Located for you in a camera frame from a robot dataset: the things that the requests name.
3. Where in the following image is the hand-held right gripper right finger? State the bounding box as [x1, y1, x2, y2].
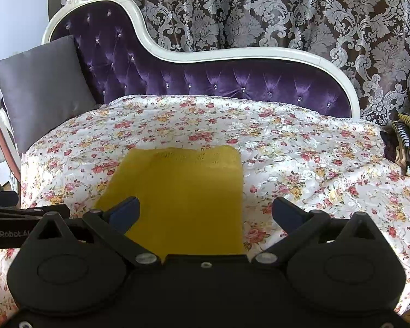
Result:
[252, 197, 385, 265]

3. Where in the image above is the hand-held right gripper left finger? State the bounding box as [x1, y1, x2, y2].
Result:
[31, 196, 160, 265]

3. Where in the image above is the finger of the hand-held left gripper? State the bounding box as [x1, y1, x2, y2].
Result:
[0, 191, 20, 207]
[0, 204, 71, 228]

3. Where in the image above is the yellow knit sweater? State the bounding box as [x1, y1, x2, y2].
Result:
[93, 145, 244, 257]

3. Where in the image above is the floral quilted blanket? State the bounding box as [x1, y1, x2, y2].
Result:
[0, 95, 410, 322]

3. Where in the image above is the grey cushion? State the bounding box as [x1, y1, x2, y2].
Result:
[0, 35, 97, 154]

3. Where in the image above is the striped dark cloth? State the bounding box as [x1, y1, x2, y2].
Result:
[381, 112, 410, 181]

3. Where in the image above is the purple tufted sofa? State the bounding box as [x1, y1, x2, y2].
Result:
[42, 0, 361, 122]

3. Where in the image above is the damask patterned curtain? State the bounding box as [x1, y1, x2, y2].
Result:
[60, 0, 410, 127]

